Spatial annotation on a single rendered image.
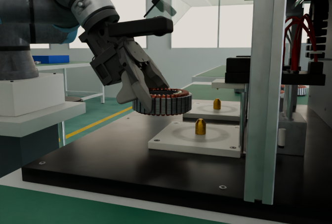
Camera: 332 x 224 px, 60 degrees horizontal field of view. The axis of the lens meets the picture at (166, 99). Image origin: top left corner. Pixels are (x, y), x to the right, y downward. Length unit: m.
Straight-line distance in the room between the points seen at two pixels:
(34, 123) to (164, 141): 0.48
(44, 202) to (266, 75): 0.30
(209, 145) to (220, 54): 4.82
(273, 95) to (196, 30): 5.05
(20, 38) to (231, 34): 4.52
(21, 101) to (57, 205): 0.58
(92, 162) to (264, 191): 0.24
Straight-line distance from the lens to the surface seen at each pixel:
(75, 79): 6.37
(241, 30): 5.24
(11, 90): 0.91
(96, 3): 0.56
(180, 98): 0.50
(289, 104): 0.49
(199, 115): 0.70
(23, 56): 0.99
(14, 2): 0.66
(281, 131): 0.48
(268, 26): 0.31
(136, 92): 0.48
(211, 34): 5.29
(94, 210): 0.36
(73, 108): 1.03
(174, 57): 5.42
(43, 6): 0.67
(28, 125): 0.86
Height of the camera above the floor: 0.93
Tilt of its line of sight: 10 degrees down
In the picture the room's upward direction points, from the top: straight up
